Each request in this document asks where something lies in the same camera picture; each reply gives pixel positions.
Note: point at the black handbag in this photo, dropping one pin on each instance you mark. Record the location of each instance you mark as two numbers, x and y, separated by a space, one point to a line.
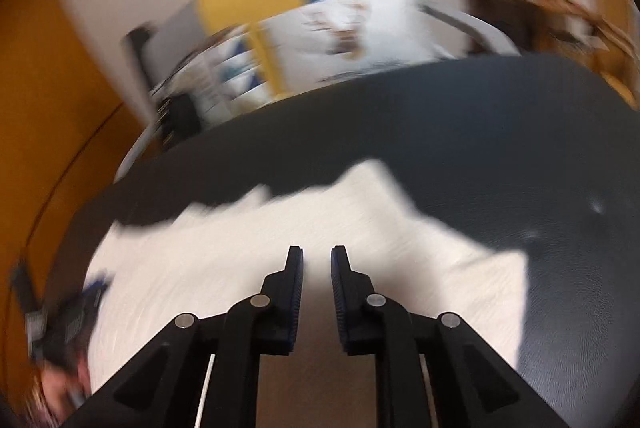
180 120

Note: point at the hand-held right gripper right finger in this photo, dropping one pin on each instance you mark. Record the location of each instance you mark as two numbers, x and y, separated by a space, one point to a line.
340 298

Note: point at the wooden side table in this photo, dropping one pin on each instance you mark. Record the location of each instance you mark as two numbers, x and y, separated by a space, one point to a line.
565 17

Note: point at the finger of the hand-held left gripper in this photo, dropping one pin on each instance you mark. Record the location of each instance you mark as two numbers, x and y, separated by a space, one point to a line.
97 288

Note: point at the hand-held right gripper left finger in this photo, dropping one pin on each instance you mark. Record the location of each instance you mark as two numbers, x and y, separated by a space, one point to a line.
297 298

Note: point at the triangle and animal print pillow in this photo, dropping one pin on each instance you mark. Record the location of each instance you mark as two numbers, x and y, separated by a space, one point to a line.
235 77

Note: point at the white deer print pillow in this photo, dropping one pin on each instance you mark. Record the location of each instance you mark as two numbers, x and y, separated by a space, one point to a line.
350 37

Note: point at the cream knitted sweater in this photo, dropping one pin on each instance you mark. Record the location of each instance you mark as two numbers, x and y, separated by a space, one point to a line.
225 248

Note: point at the person's left hand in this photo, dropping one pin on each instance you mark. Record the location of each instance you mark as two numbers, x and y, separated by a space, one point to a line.
65 383

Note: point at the orange wooden wardrobe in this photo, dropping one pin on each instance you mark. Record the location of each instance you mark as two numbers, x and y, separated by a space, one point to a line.
45 132

